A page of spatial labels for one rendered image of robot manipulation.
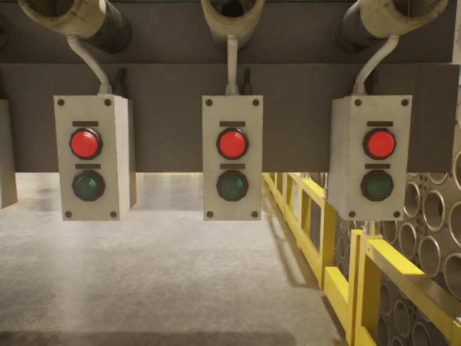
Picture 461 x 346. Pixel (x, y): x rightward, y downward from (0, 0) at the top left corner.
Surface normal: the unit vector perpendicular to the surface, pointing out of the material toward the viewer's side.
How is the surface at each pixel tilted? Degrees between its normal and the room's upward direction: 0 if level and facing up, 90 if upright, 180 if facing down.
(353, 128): 90
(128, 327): 0
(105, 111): 90
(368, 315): 90
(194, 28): 90
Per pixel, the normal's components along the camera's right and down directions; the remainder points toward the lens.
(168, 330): 0.00, -0.99
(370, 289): 0.00, 0.16
